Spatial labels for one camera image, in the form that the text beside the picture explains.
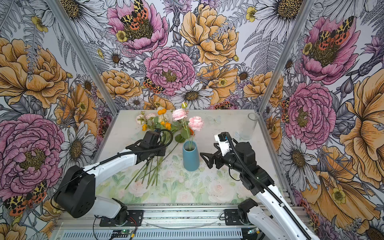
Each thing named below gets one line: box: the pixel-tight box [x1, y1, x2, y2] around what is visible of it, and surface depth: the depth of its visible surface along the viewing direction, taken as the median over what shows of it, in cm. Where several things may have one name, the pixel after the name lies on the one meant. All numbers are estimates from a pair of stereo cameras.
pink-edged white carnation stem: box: [135, 113, 156, 131], surface depth 114 cm
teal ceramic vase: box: [182, 140, 200, 172], surface depth 81 cm
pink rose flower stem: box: [172, 102, 205, 151], surface depth 74 cm
